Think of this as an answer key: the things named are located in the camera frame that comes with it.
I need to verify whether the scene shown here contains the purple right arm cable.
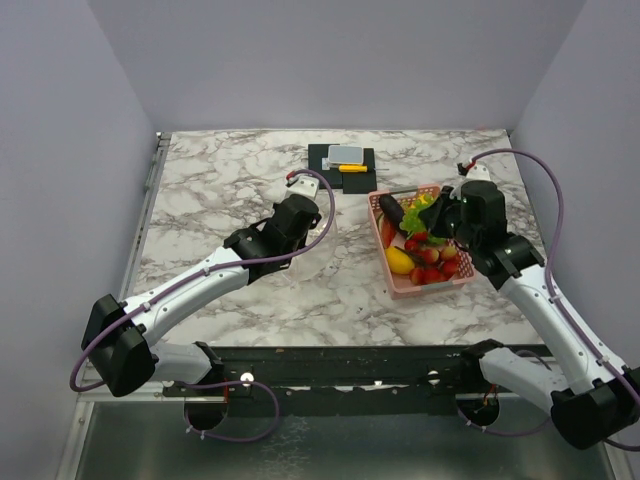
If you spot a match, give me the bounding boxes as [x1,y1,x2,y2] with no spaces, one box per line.
[462,148,640,451]

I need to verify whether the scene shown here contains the yellow toy bell pepper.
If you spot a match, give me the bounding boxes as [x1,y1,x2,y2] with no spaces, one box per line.
[411,194,435,210]

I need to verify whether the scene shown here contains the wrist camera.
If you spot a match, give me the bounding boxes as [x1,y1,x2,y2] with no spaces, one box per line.
[457,160,491,182]
[284,173,321,201]

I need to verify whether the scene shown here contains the green toy grapes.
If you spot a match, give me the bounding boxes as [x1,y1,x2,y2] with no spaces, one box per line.
[399,206,427,237]

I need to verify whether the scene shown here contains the dark purple toy eggplant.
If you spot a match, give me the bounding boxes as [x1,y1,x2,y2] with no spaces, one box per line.
[379,194,409,238]

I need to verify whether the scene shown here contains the red yellow toy strawberry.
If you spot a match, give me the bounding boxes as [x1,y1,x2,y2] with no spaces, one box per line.
[420,247,440,265]

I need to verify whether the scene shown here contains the grey rectangular box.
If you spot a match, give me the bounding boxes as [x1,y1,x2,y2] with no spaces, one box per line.
[327,145,364,165]

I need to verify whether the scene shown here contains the pink perforated plastic basket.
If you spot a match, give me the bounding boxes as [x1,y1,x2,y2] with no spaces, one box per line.
[368,184,476,300]

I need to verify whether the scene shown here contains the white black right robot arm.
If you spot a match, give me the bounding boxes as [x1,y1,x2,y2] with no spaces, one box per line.
[418,180,639,450]

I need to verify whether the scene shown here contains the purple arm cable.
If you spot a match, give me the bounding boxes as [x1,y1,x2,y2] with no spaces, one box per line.
[462,148,640,451]
[68,169,337,444]

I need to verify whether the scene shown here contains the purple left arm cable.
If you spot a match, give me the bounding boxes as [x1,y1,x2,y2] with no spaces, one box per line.
[68,169,337,444]

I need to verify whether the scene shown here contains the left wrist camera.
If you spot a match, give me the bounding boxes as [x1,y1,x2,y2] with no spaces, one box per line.
[284,173,321,201]

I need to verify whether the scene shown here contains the clear polka dot zip bag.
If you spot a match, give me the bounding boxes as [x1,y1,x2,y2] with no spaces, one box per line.
[282,218,339,284]

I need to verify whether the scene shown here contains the black metal front rail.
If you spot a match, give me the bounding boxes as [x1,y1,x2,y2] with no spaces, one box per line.
[128,346,514,424]

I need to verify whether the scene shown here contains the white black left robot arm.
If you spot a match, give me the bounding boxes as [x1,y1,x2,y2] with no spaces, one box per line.
[81,194,321,397]

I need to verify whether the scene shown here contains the yellow toy lemon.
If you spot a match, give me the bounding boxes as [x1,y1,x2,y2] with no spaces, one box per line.
[385,246,415,275]

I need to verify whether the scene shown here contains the yellow handled screwdriver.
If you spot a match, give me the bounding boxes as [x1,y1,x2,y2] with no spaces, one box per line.
[338,165,388,174]

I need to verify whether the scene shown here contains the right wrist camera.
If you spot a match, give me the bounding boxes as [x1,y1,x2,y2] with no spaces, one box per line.
[457,160,491,182]

